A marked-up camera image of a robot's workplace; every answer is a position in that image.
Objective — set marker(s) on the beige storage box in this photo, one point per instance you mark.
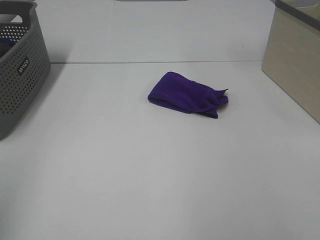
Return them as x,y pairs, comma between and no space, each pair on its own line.
292,54

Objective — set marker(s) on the towels inside grey basket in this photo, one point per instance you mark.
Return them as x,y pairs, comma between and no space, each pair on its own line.
5,45

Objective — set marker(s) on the purple towel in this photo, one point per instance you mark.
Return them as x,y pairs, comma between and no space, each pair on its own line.
176,92

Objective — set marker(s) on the grey perforated plastic basket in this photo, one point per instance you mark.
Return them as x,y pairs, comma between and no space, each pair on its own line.
25,67

